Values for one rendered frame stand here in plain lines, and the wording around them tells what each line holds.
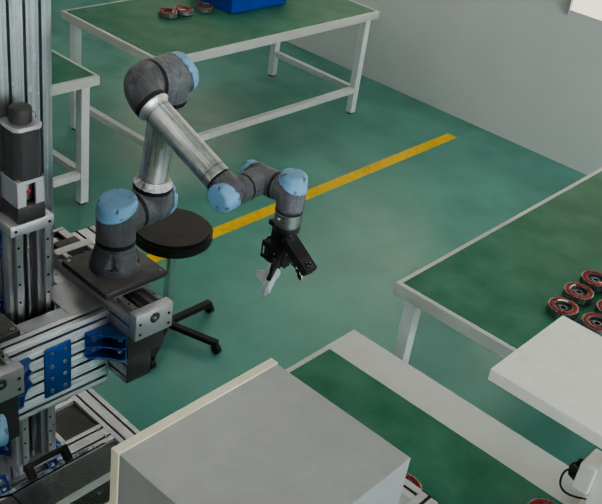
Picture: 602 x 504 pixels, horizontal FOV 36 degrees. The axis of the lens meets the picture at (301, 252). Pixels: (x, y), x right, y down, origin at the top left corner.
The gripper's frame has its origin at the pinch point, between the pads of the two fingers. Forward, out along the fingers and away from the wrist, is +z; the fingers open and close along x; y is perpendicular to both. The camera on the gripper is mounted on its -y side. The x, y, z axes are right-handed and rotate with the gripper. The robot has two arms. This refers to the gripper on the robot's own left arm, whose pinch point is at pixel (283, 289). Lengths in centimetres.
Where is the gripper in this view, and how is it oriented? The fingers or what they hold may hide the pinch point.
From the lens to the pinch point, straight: 256.9
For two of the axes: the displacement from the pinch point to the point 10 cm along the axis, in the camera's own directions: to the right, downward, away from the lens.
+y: -7.1, -4.5, 5.4
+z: -1.3, 8.4, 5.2
